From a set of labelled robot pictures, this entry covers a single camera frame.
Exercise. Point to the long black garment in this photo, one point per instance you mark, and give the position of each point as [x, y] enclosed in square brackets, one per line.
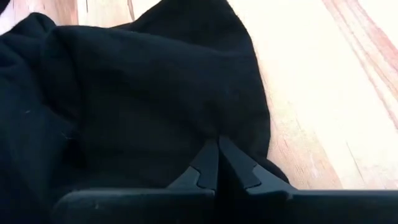
[124, 102]

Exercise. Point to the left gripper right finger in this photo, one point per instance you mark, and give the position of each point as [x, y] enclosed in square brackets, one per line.
[295, 208]

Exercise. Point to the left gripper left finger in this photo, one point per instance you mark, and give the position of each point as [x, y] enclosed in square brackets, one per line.
[140, 207]

